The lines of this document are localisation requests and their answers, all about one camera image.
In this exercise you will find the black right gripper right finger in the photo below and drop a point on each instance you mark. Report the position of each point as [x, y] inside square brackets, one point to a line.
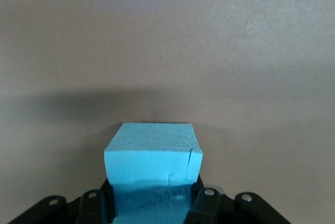
[209, 208]

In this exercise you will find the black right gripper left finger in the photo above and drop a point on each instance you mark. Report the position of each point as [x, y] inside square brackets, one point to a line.
[94, 208]

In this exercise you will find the cyan foam cube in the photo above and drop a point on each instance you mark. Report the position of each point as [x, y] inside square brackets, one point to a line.
[154, 161]

